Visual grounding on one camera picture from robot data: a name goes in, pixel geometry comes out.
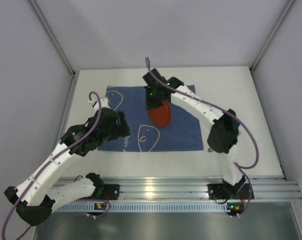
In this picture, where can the aluminium frame rail left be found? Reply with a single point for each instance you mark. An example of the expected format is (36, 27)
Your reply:
(51, 35)

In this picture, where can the aluminium front rail base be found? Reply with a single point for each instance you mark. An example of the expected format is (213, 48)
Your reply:
(194, 189)

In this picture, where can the blue cloth placemat gold print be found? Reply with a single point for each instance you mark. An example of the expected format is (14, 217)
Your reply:
(183, 133)

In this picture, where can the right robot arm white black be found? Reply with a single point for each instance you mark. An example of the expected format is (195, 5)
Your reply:
(222, 126)

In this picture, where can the aluminium frame rail right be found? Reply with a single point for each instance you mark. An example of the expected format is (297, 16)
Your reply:
(288, 6)

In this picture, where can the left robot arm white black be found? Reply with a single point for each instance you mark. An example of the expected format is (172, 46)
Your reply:
(36, 198)

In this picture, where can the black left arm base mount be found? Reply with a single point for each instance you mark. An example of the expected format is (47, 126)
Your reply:
(102, 190)

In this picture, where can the aluminium frame rail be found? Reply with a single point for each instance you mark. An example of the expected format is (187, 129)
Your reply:
(288, 6)
(51, 35)

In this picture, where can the slotted grey cable duct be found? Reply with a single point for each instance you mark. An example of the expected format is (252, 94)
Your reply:
(150, 207)

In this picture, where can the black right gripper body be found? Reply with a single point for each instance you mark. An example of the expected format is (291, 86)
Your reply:
(155, 102)

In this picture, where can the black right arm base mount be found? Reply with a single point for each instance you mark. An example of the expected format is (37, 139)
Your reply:
(225, 191)

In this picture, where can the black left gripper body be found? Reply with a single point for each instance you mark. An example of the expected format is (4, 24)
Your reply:
(121, 124)

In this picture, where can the iridescent purple fork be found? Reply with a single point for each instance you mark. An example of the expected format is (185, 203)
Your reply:
(210, 150)

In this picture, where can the orange plastic plate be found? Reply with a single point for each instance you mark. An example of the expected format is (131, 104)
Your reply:
(160, 116)

